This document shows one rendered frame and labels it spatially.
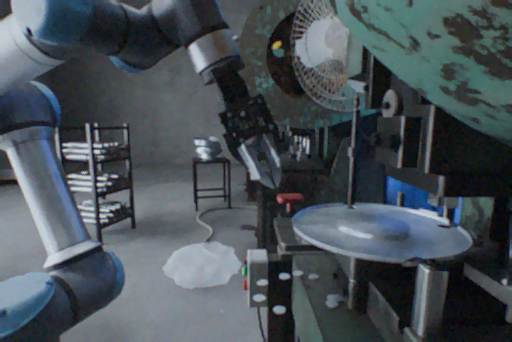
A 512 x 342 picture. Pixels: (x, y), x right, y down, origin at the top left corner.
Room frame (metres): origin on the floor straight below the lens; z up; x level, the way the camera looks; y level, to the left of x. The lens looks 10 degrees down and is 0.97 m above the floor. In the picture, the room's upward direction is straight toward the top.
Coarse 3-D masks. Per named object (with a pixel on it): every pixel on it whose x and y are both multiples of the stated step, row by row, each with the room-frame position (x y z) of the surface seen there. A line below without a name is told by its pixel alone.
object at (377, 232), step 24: (312, 216) 0.60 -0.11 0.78; (336, 216) 0.60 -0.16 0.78; (360, 216) 0.58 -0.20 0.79; (384, 216) 0.57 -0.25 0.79; (408, 216) 0.59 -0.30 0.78; (432, 216) 0.58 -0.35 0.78; (312, 240) 0.46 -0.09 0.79; (336, 240) 0.47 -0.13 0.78; (360, 240) 0.47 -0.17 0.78; (384, 240) 0.47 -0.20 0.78; (408, 240) 0.47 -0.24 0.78; (432, 240) 0.47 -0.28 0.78; (456, 240) 0.47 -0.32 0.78
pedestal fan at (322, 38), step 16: (336, 16) 1.33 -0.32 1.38; (320, 32) 1.45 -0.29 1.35; (336, 32) 1.28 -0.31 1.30; (304, 48) 1.42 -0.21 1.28; (320, 48) 1.42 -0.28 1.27; (336, 48) 1.28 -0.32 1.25; (304, 64) 1.47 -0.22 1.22; (336, 64) 1.30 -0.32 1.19; (304, 80) 1.48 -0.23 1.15; (320, 80) 1.38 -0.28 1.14; (352, 80) 1.36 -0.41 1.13; (352, 128) 1.41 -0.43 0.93; (352, 144) 1.40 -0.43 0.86; (352, 160) 1.39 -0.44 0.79; (352, 176) 1.39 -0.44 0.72; (352, 192) 1.39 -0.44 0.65; (352, 208) 1.39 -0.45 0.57
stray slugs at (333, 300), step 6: (282, 276) 0.61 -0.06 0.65; (288, 276) 0.61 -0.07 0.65; (312, 276) 0.61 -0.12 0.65; (318, 276) 0.61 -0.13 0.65; (258, 282) 0.58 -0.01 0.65; (264, 282) 0.58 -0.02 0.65; (258, 294) 0.54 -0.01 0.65; (336, 294) 0.54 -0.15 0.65; (258, 300) 0.52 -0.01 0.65; (330, 300) 0.52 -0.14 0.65; (336, 300) 0.52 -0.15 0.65; (342, 300) 0.52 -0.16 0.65; (330, 306) 0.50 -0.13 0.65; (336, 306) 0.50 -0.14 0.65; (276, 312) 0.48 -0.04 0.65; (282, 312) 0.48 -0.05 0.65
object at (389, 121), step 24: (408, 96) 0.53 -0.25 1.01; (384, 120) 0.55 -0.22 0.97; (408, 120) 0.48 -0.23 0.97; (432, 120) 0.46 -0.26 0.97; (456, 120) 0.46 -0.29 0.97; (384, 144) 0.54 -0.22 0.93; (408, 144) 0.48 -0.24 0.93; (432, 144) 0.46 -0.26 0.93; (456, 144) 0.46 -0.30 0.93; (480, 144) 0.46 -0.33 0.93; (504, 144) 0.46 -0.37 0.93; (408, 168) 0.48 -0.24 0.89; (432, 168) 0.46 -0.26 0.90; (456, 168) 0.46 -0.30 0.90; (480, 168) 0.46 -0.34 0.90; (504, 168) 0.46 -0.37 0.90
